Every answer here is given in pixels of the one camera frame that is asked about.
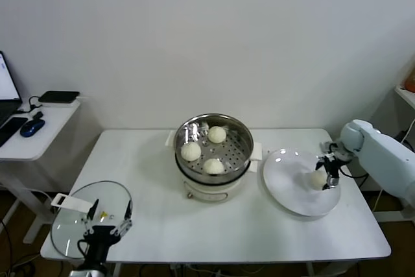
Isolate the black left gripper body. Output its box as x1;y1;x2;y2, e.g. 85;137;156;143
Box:
84;225;122;260

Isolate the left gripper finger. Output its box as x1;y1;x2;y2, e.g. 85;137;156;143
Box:
115;199;134;235
80;198;100;234

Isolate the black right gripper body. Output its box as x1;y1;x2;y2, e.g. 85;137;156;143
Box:
325;145;351;177

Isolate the white steamed baozi bun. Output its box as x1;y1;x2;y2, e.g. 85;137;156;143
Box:
207;125;227;144
202;158;225;175
180;141;202;162
310;170;327;190

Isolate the steel perforated steamer basket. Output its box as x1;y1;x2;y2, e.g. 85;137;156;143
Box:
164;113;263;184

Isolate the white round plate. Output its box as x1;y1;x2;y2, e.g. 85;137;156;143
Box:
261;147;342;217

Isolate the white electric cooker pot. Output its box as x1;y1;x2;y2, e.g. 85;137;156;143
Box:
174;156;260;202

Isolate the white side table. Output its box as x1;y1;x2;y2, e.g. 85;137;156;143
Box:
0;97;82;245

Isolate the blue computer mouse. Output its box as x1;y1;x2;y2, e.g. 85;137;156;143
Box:
19;119;45;138

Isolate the black smartphone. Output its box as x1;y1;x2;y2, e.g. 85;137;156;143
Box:
0;117;29;147

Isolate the flat black box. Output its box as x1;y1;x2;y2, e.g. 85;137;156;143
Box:
38;90;80;104

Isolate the open black laptop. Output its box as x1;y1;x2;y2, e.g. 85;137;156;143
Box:
0;50;23;128

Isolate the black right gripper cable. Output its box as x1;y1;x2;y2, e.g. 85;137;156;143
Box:
340;166;370;180

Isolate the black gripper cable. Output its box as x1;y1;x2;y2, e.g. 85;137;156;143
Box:
77;239;90;258
340;166;370;180

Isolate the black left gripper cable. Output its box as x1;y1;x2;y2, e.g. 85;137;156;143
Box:
77;239;90;258

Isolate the glass lid with white handle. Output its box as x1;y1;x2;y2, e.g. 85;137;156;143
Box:
50;180;133;260

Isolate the white power cable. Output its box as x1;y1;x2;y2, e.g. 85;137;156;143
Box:
372;187;386;211

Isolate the black cable with connector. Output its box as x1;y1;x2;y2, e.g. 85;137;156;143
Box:
28;95;45;121

